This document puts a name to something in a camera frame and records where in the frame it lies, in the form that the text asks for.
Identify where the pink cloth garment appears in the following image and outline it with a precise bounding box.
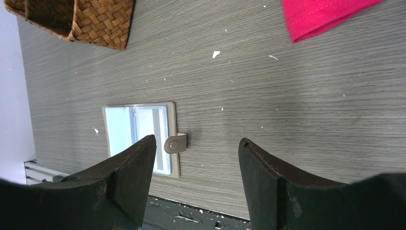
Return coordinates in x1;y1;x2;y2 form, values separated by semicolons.
282;0;382;43

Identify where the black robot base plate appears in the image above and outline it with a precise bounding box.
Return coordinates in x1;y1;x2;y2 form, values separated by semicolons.
139;195;252;230

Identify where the brown woven divided basket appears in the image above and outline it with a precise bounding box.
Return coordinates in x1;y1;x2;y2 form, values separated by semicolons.
4;0;135;50

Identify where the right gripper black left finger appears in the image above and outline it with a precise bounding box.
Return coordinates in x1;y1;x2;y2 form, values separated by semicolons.
0;135;157;230

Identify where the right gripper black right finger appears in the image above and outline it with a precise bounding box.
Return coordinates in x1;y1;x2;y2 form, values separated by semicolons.
238;138;406;230

